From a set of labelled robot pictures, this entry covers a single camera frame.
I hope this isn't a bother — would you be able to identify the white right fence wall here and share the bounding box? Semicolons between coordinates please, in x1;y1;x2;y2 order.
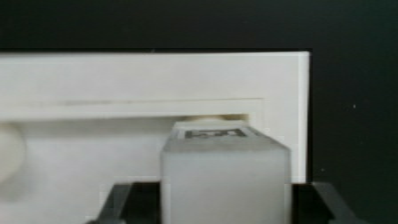
264;51;312;184

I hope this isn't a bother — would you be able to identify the white square table top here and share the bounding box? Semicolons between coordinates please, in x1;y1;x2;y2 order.
0;99;264;224

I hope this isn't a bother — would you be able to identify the white table leg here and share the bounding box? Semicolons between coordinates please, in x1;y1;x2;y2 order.
161;120;292;224

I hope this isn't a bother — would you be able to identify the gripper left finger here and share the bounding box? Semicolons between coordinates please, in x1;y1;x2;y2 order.
86;184;132;224

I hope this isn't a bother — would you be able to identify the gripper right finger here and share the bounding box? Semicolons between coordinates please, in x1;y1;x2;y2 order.
314;182;356;224

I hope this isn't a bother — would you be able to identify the white fence wall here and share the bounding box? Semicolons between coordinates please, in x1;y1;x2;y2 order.
0;53;271;118
264;51;312;184

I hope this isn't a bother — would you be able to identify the white front fence wall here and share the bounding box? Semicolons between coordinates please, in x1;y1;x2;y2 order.
0;53;271;118

